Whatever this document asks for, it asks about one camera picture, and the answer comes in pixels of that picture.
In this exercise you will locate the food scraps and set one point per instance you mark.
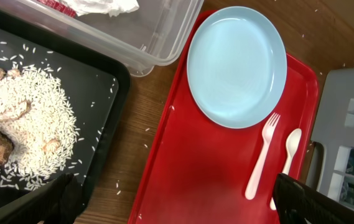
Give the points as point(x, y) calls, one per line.
point(37, 126)

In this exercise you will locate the red snack wrapper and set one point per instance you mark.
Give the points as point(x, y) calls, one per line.
point(59, 7)

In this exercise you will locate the white napkin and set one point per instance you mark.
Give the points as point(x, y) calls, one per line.
point(112, 8)

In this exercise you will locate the light blue plate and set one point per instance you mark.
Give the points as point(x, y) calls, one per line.
point(236, 67)

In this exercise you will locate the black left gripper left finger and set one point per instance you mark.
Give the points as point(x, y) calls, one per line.
point(59, 201)

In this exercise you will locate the clear plastic bin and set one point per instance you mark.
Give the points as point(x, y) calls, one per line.
point(154, 35)

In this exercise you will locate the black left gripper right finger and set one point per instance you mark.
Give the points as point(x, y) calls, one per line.
point(297, 203)

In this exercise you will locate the grey dishwasher rack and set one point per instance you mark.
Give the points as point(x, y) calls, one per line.
point(331, 171)

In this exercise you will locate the red serving tray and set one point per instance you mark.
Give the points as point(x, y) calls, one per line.
point(197, 170)

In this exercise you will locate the white plastic fork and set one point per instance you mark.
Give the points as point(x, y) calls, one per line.
point(267, 134)

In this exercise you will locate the black plastic tray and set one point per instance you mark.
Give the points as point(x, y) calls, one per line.
point(95, 85)

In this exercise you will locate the white plastic spoon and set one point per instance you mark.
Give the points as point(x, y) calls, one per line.
point(290, 146)

